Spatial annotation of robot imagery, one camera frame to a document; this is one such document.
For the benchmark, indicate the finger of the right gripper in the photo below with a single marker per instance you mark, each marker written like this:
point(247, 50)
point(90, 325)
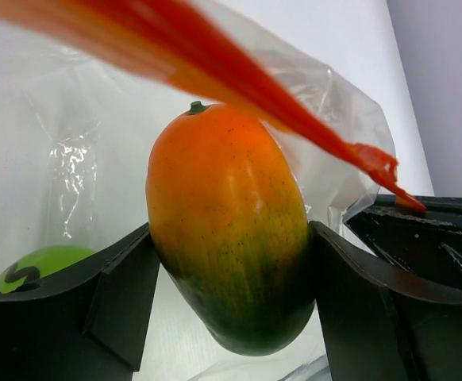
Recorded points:
point(425, 243)

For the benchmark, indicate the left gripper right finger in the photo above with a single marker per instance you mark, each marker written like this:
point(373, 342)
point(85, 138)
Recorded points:
point(380, 322)

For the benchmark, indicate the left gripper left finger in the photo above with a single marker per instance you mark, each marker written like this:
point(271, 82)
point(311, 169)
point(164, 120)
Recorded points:
point(86, 322)

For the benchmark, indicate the fake orange green mango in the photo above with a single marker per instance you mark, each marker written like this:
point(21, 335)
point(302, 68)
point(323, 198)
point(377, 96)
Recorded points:
point(229, 224)

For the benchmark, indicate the fake green avocado half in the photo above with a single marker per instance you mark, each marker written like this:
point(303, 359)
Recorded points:
point(41, 263)

